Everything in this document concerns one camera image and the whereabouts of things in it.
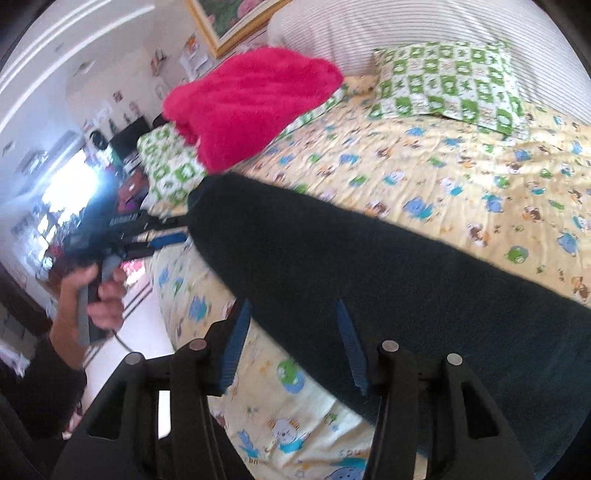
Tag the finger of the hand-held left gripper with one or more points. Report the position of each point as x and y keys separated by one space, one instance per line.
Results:
x=166 y=220
x=168 y=240

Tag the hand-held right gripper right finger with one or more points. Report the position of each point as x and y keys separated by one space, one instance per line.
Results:
x=352 y=348

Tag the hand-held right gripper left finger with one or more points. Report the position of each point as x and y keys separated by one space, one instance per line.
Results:
x=234 y=344

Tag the dark pants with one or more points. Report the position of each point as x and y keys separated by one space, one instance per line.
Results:
x=369 y=295

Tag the person's left forearm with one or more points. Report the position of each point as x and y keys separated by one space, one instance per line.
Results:
x=41 y=383

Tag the person's left hand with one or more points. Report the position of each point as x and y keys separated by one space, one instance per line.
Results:
x=108 y=302

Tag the bright window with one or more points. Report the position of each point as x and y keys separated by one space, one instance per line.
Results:
x=69 y=194

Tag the green checkered pillow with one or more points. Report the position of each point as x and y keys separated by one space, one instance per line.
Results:
x=448 y=83
x=173 y=166

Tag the black television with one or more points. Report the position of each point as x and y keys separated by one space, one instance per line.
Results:
x=129 y=136

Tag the pink fluffy blanket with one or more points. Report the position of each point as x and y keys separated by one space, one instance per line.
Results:
x=249 y=101

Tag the gold framed picture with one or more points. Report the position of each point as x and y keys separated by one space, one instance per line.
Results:
x=217 y=23

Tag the yellow printed bed sheet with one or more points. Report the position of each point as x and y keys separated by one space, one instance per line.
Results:
x=415 y=152

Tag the small yellow pillow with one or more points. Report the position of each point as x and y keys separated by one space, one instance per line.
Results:
x=361 y=84

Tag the white striped headboard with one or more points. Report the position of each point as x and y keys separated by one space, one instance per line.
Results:
x=415 y=23

